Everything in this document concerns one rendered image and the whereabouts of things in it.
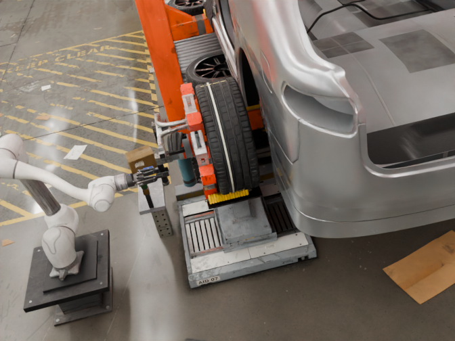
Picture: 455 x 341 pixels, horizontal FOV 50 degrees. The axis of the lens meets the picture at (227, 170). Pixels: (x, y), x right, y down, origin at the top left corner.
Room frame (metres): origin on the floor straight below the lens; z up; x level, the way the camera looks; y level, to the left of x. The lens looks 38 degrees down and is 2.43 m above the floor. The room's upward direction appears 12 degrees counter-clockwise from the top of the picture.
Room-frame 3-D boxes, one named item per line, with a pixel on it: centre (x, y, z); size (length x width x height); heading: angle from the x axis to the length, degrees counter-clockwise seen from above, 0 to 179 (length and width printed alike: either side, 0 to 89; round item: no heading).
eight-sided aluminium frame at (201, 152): (2.36, 0.13, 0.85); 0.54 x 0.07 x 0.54; 3
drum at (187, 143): (2.36, 0.20, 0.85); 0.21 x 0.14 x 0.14; 93
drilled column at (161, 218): (2.58, 0.53, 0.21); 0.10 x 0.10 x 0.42; 3
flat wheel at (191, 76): (4.05, -0.13, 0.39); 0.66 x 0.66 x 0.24
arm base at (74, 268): (2.12, 1.09, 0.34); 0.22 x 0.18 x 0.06; 175
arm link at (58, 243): (2.15, 1.09, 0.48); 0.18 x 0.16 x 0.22; 177
